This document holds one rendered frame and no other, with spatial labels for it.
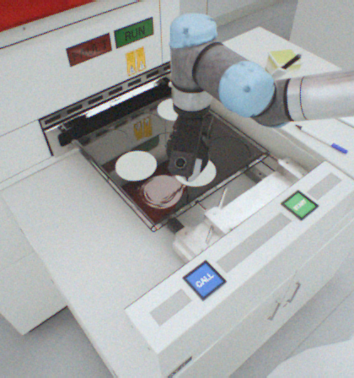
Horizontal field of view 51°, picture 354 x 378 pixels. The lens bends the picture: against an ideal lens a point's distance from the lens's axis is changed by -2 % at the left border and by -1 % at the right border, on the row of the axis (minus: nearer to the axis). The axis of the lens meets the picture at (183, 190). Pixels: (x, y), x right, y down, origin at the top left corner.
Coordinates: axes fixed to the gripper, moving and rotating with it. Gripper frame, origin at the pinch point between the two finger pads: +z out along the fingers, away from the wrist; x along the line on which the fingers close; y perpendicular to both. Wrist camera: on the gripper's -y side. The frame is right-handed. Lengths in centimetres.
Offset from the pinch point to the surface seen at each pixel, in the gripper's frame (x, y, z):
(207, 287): -10.5, -25.1, -2.7
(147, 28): 20.3, 33.8, -16.2
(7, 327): 73, -21, 94
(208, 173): -3.5, 6.6, 3.7
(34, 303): 54, -15, 70
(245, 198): -13.4, 3.0, 5.7
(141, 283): 4.3, -21.5, 11.7
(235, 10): 31, 277, 85
